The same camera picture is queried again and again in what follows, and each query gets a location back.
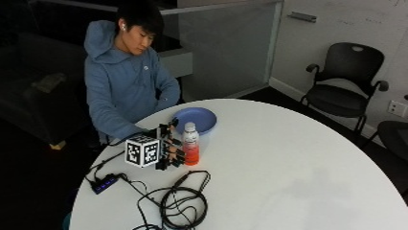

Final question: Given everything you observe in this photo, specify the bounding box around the thin black cable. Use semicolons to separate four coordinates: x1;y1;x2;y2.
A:
83;140;147;185

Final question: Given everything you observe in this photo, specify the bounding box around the white wall socket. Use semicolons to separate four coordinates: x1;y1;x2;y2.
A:
386;100;408;119

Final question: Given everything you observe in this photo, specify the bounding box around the dark sofa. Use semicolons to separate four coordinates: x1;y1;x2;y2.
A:
0;32;90;147

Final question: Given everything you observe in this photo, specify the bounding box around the coiled black cable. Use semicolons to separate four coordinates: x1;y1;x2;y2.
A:
131;170;212;230

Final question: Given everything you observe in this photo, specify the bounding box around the the person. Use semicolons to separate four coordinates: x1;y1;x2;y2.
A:
82;0;182;146

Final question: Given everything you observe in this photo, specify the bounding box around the white cube with black markers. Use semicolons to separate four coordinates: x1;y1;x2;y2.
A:
123;133;162;169

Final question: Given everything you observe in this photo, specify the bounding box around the bottle with orange drink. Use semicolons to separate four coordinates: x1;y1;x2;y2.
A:
180;122;202;167

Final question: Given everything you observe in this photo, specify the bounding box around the black office chair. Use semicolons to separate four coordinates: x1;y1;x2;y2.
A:
299;41;390;142

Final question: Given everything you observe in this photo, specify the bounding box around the blue plate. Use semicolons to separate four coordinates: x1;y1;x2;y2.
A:
172;106;218;136

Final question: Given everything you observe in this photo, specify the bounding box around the grey door handle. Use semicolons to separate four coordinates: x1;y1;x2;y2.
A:
287;11;319;24

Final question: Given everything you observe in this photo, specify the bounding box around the glass partition panel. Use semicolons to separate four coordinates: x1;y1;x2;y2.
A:
159;0;285;103

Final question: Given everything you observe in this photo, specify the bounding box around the black usb hub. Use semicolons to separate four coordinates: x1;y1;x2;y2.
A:
89;173;121;196

